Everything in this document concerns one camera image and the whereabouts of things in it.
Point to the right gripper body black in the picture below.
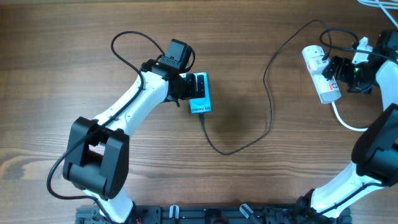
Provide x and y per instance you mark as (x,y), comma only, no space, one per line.
(355,74)

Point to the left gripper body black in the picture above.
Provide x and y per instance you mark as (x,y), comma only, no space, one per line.
(187,88)

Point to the blue screen smartphone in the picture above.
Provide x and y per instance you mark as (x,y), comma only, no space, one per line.
(203,103)

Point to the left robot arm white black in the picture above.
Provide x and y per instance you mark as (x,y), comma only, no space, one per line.
(97,157)

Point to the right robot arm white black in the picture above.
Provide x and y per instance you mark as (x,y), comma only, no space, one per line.
(373,164)

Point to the white charger plug adapter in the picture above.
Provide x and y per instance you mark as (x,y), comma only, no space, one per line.
(316,65)

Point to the white power strip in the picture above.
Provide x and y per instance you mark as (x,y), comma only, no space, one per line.
(327,89)

